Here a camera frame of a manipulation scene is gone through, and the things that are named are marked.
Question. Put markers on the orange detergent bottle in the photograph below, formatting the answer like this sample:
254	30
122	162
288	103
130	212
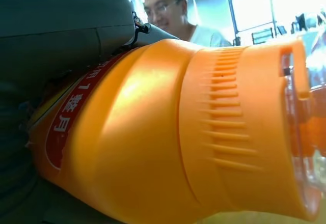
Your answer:
152	131

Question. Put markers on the dark computer monitor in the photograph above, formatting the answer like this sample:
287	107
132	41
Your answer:
262	36

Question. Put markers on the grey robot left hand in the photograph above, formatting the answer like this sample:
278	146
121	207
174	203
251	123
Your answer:
56	23

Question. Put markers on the person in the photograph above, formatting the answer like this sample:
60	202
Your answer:
167	10

